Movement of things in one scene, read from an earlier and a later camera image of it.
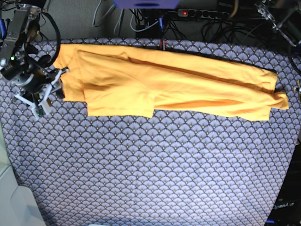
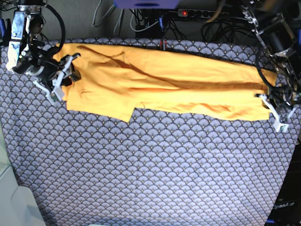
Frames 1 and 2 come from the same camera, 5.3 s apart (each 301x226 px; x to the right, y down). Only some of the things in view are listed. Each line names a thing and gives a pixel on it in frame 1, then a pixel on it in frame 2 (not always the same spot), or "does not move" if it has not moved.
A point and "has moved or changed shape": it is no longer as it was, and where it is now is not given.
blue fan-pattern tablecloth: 174,169 does not move
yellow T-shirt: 122,80 has moved or changed shape
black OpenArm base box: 287,212 does not move
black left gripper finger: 60,92 -> 75,75
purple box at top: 147,4 does not move
